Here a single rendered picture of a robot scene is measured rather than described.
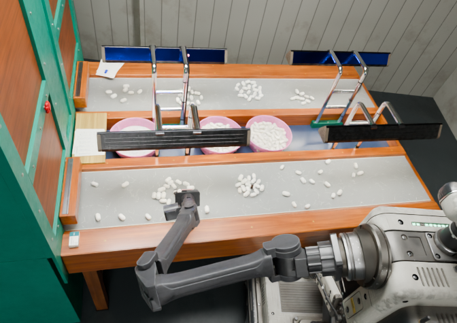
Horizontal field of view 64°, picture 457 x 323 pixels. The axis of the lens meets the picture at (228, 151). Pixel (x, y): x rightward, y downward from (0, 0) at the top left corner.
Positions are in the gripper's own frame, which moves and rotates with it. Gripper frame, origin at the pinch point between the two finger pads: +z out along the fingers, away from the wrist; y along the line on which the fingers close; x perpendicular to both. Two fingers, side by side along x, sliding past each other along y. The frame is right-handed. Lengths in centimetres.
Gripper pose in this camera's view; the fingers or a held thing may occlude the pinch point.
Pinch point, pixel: (185, 192)
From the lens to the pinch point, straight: 162.0
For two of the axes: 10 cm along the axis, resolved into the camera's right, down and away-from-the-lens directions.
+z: -1.9, -2.4, 9.5
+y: -9.8, 0.3, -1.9
